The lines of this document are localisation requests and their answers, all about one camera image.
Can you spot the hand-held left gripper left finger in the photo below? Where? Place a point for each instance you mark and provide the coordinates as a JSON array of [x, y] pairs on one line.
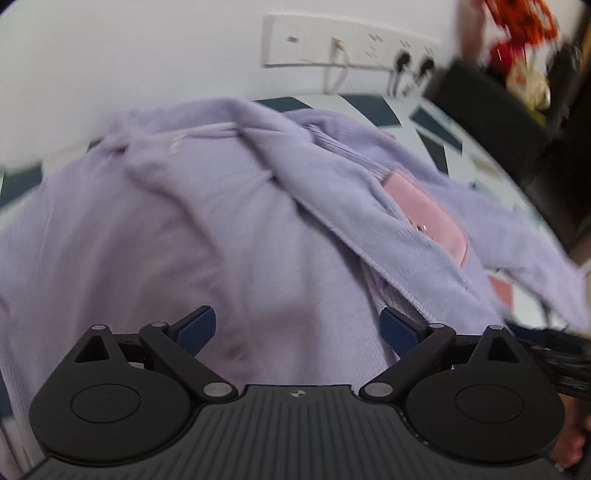
[[198, 330]]

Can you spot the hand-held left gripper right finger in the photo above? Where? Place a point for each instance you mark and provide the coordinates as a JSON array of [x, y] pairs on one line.
[[396, 333]]

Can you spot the lavender sweatshirt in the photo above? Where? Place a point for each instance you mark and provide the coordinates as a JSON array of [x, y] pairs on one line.
[[231, 230]]

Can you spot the person's right hand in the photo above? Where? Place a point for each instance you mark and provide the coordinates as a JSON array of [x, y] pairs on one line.
[[570, 447]]

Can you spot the geometric patterned tablecloth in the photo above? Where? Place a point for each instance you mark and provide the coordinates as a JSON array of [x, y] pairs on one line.
[[369, 108]]

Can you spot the black storage box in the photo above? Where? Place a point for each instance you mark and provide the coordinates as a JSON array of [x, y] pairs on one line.
[[498, 120]]

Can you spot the cream printed mug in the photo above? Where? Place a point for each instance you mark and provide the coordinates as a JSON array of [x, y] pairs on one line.
[[531, 87]]

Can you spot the white power socket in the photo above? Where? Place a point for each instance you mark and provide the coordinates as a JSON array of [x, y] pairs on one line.
[[430, 47], [405, 42], [376, 48]]

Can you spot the red vase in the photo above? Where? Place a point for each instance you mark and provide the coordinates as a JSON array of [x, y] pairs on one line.
[[505, 55]]

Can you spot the orange artificial flowers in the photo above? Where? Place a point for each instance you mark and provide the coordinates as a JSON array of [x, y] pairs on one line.
[[521, 18]]

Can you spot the white network wall plate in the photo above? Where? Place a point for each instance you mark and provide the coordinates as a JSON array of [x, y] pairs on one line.
[[353, 34]]

